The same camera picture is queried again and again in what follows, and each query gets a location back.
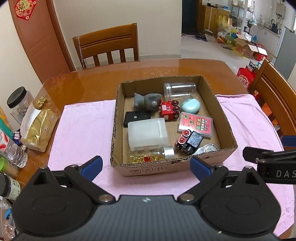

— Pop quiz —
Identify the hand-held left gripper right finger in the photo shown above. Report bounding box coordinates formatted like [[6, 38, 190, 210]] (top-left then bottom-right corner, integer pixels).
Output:
[[177, 156, 275, 205]]

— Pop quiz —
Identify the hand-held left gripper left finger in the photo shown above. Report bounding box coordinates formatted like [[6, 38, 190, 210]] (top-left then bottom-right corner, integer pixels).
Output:
[[21, 156, 116, 204]]

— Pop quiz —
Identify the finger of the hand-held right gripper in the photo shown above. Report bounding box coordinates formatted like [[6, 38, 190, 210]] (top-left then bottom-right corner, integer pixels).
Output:
[[242, 146, 277, 164], [281, 136, 296, 147]]

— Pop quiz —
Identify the cardboard box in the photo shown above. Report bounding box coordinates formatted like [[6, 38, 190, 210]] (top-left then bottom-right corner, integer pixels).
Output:
[[235, 37, 258, 58], [110, 75, 238, 178]]

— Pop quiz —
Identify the clear card case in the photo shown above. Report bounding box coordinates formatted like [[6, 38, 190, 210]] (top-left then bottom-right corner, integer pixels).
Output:
[[177, 111, 213, 139]]

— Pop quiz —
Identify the yellow capsule bottle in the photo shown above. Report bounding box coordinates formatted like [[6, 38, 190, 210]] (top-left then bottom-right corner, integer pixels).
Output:
[[128, 146, 175, 163]]

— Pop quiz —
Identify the mint green case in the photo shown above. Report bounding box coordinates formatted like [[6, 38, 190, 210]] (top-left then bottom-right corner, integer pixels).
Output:
[[180, 97, 201, 114]]

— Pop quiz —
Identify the white translucent plastic box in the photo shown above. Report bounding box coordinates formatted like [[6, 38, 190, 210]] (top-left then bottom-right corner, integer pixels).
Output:
[[128, 118, 169, 149]]

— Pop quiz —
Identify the red toy train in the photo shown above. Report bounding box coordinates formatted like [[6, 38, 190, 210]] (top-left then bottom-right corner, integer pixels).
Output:
[[159, 100, 182, 121]]

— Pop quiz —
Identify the small black box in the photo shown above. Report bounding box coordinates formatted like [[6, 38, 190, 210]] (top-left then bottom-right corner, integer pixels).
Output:
[[123, 111, 151, 128]]

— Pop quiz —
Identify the grey toy figure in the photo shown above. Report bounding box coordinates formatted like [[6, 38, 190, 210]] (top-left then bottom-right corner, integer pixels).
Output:
[[134, 93, 162, 112]]

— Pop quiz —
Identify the pink towel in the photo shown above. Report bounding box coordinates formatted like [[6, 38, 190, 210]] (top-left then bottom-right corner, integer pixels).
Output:
[[47, 94, 294, 232]]

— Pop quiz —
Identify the wooden chair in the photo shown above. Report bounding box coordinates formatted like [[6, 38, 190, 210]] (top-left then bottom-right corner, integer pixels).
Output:
[[72, 23, 140, 70], [247, 58, 296, 137]]

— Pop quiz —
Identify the gold tissue pack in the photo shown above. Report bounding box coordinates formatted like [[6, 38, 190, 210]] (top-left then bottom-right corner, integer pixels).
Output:
[[20, 97, 58, 153]]

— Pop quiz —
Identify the red gift bag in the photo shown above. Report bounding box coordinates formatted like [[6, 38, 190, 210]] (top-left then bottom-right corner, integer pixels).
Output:
[[237, 61, 263, 90]]

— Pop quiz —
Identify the clear water bottle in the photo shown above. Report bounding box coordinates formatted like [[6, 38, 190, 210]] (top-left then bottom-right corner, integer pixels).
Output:
[[0, 128, 28, 168]]

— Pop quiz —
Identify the black-lidded dark jar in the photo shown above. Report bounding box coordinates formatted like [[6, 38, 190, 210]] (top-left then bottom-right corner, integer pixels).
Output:
[[0, 173, 22, 201]]

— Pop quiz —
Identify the green-capped bottle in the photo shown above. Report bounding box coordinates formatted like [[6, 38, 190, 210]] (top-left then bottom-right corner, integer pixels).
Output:
[[0, 158, 19, 179]]

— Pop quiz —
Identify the grey refrigerator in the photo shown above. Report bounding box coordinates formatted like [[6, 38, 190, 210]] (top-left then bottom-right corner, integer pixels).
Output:
[[275, 27, 296, 80]]

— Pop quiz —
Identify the colourful carton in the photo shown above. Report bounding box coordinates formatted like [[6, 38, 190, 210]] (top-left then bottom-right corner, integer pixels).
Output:
[[0, 107, 14, 139]]

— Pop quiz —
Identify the black-lidded clear plastic jar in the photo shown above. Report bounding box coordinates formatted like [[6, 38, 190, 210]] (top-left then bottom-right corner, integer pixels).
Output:
[[6, 86, 35, 122]]

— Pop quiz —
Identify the cardboard box on floor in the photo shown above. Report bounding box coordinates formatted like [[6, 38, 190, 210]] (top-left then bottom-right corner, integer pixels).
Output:
[[235, 37, 258, 58]]

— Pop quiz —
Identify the clear glass ornament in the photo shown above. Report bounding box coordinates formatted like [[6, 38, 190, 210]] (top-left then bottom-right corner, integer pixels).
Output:
[[1, 220, 15, 239]]

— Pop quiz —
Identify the kitchen counter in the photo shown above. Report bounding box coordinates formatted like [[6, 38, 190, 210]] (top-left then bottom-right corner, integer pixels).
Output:
[[250, 21, 281, 44]]

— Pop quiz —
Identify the pile of yellow bags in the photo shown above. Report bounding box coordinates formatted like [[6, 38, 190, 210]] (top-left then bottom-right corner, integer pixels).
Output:
[[216, 15, 238, 49]]

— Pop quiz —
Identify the brown wooden door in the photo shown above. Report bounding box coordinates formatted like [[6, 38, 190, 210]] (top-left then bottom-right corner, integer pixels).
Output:
[[9, 0, 77, 84]]

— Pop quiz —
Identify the wooden cabinet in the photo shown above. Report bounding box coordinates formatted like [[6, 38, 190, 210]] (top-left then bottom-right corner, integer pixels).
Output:
[[198, 5, 232, 35]]

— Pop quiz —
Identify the red door decoration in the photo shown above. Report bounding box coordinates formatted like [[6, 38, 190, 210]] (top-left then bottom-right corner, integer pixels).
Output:
[[14, 0, 37, 21]]

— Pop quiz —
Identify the wall water heater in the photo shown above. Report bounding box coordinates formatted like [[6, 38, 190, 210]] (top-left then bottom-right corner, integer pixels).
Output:
[[276, 3, 286, 18]]

